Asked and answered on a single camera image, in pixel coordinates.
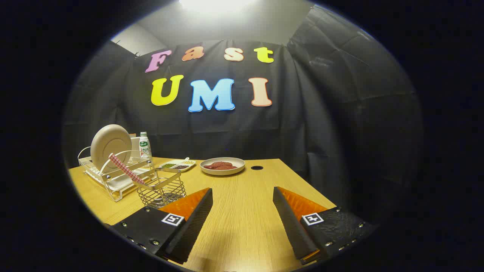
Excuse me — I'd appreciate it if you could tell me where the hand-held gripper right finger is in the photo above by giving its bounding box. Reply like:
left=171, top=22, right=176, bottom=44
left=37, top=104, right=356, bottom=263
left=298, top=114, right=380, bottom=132
left=273, top=186, right=373, bottom=265

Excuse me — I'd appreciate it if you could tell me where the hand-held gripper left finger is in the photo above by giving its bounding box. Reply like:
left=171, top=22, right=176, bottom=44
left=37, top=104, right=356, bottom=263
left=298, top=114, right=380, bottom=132
left=110, top=188, right=213, bottom=265

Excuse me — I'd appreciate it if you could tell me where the metal wire basket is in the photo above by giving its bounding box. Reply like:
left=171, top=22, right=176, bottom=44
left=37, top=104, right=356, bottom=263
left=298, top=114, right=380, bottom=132
left=136, top=168, right=187, bottom=209

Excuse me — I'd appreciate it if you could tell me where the white wire dish rack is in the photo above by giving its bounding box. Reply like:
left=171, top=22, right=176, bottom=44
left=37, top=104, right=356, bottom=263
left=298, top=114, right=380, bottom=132
left=78, top=145, right=178, bottom=202

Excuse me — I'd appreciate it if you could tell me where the red checked handle spoon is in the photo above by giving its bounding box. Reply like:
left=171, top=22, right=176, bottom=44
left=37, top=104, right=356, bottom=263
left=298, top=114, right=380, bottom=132
left=109, top=153, right=146, bottom=185

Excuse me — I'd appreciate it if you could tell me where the beige plate with patties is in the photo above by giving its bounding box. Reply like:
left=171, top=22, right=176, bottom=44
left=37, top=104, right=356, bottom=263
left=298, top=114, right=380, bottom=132
left=200, top=157, right=245, bottom=176

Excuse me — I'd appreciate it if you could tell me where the white divided condiment dish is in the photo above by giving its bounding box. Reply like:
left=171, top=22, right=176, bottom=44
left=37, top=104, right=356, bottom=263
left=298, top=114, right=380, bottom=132
left=160, top=158, right=196, bottom=173

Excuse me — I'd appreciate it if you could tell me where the white drink bottle green label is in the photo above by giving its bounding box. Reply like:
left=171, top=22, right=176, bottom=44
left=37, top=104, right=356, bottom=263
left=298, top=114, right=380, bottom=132
left=138, top=132, right=152, bottom=159

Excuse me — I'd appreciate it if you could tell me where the black backdrop cloth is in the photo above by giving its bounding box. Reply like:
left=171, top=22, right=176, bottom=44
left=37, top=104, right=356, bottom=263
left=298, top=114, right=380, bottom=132
left=62, top=6, right=424, bottom=227

